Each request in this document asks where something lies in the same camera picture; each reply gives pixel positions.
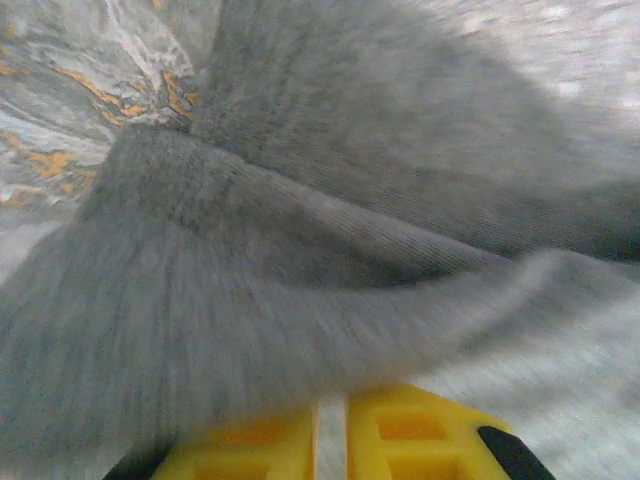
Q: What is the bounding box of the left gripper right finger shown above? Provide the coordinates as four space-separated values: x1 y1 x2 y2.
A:
346 381 557 480

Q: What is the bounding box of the grey garment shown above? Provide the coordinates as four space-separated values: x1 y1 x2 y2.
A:
0 0 640 480

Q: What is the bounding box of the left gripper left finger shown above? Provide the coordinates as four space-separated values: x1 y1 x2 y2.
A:
102 408 318 480

